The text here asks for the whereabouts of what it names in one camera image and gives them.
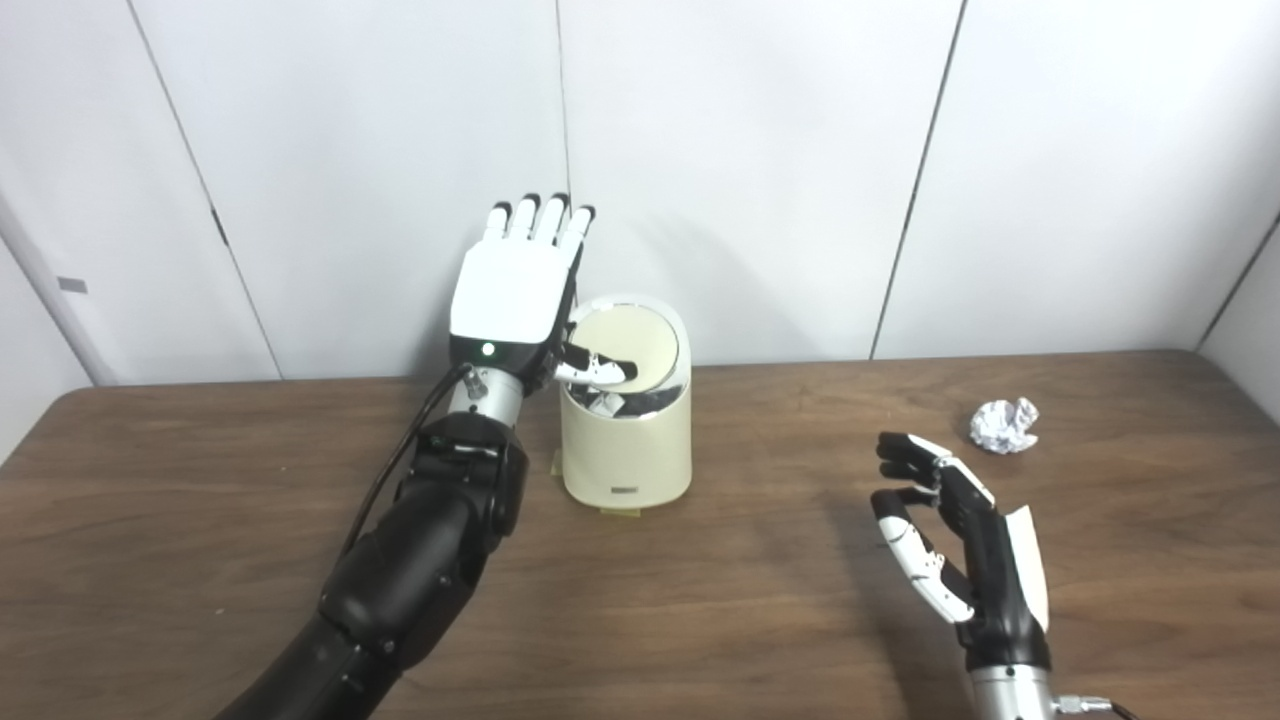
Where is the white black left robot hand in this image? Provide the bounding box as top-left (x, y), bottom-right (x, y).
top-left (448, 193), bottom-right (639, 393)

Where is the cream-colored desktop trash bin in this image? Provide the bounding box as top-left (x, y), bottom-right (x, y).
top-left (555, 293), bottom-right (693, 511)

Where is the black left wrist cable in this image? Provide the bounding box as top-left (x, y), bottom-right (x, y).
top-left (338, 362), bottom-right (473, 563)

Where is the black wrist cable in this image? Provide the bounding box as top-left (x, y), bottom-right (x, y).
top-left (1050, 695), bottom-right (1141, 720)
top-left (338, 362), bottom-right (473, 563)

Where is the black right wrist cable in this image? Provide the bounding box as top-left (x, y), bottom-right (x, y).
top-left (1050, 695), bottom-right (1141, 720)

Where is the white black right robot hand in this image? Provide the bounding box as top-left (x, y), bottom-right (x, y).
top-left (870, 432), bottom-right (1053, 673)

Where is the white paper ball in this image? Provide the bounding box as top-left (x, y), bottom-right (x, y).
top-left (969, 397), bottom-right (1041, 456)

